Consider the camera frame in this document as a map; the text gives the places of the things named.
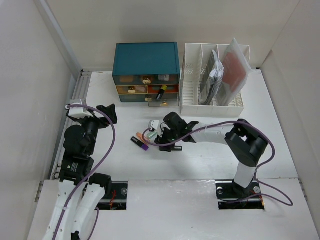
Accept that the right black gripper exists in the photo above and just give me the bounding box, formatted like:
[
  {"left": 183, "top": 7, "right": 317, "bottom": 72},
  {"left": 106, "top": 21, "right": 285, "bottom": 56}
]
[{"left": 154, "top": 125, "right": 180, "bottom": 153}]

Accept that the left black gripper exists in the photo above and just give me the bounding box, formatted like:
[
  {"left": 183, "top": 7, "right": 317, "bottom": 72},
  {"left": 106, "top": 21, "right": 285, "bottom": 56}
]
[{"left": 74, "top": 103, "right": 117, "bottom": 155}]

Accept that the mint green highlighter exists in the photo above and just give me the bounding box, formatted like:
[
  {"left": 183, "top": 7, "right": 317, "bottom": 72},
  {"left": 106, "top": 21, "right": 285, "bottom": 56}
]
[{"left": 146, "top": 130, "right": 158, "bottom": 140}]

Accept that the yellow drawer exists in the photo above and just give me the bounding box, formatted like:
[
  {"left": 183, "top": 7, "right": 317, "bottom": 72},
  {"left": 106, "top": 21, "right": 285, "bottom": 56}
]
[{"left": 116, "top": 85, "right": 148, "bottom": 95}]

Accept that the purple black highlighter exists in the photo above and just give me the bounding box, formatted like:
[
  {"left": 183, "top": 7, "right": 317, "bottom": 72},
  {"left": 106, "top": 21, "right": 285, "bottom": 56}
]
[{"left": 130, "top": 136, "right": 149, "bottom": 151}]

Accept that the orange highlighter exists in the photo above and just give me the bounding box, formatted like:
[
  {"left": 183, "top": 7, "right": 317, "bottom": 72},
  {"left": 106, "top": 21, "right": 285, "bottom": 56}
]
[{"left": 136, "top": 132, "right": 148, "bottom": 145}]

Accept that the teal drawer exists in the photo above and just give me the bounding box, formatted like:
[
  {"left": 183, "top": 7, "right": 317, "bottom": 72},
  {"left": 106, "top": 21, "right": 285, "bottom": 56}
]
[
  {"left": 118, "top": 93, "right": 149, "bottom": 103},
  {"left": 112, "top": 74, "right": 180, "bottom": 86}
]

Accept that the orange drawer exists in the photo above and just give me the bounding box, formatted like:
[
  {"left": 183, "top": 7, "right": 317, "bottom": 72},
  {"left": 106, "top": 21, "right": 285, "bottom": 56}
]
[{"left": 147, "top": 84, "right": 180, "bottom": 107}]

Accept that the yellow black highlighter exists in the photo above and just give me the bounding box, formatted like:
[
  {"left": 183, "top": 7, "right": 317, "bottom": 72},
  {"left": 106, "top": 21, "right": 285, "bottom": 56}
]
[{"left": 155, "top": 85, "right": 167, "bottom": 100}]

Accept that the grey spiral setup guide booklet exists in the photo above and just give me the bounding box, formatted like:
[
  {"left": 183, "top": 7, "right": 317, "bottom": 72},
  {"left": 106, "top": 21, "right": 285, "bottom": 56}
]
[{"left": 198, "top": 50, "right": 224, "bottom": 106}]

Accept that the clear zip pouch red card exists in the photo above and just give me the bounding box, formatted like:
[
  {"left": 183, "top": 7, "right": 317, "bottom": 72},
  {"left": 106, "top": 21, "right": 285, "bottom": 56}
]
[{"left": 215, "top": 38, "right": 253, "bottom": 106}]

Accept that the green black highlighter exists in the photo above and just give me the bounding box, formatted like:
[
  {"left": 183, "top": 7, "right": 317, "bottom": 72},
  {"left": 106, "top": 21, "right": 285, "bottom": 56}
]
[{"left": 173, "top": 146, "right": 183, "bottom": 152}]

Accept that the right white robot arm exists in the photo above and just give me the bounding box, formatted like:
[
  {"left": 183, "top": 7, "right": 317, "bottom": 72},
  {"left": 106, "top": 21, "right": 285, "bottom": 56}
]
[{"left": 149, "top": 112, "right": 269, "bottom": 197}]

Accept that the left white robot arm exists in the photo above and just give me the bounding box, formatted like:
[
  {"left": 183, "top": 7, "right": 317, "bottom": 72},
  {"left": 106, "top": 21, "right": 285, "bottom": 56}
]
[{"left": 43, "top": 100, "right": 118, "bottom": 240}]

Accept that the teal desktop drawer cabinet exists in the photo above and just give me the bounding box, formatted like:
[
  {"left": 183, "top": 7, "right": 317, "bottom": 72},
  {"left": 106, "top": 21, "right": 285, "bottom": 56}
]
[{"left": 111, "top": 42, "right": 181, "bottom": 108}]

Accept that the white four-slot file rack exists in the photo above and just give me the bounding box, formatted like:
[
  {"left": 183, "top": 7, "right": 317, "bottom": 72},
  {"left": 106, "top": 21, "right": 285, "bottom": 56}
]
[{"left": 179, "top": 43, "right": 245, "bottom": 118}]

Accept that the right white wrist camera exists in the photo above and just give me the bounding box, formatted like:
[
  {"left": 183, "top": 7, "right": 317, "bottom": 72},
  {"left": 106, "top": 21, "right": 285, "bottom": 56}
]
[{"left": 148, "top": 120, "right": 161, "bottom": 132}]

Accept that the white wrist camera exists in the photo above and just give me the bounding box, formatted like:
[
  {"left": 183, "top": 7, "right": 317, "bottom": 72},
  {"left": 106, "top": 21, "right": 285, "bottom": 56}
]
[
  {"left": 148, "top": 120, "right": 161, "bottom": 132},
  {"left": 65, "top": 99, "right": 90, "bottom": 119}
]

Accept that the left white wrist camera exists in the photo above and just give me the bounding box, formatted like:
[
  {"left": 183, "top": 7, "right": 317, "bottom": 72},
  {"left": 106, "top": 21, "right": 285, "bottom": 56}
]
[{"left": 65, "top": 99, "right": 90, "bottom": 119}]

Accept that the aluminium rail frame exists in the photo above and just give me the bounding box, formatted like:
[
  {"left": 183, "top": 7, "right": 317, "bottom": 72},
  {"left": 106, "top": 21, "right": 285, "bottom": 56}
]
[{"left": 47, "top": 69, "right": 92, "bottom": 180}]

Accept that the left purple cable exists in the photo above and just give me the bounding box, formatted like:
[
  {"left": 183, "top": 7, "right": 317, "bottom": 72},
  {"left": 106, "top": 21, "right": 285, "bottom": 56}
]
[{"left": 49, "top": 104, "right": 117, "bottom": 240}]

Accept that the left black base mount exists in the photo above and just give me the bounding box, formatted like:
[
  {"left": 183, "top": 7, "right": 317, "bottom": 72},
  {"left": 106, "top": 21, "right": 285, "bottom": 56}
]
[{"left": 97, "top": 181, "right": 129, "bottom": 211}]

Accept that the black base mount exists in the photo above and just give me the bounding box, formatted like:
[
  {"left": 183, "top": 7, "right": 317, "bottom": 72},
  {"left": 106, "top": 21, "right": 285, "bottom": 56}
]
[
  {"left": 97, "top": 181, "right": 129, "bottom": 211},
  {"left": 215, "top": 180, "right": 265, "bottom": 210}
]

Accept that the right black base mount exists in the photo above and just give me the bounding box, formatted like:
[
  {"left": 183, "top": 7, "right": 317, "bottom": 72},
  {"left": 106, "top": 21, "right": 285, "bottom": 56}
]
[{"left": 215, "top": 180, "right": 265, "bottom": 210}]

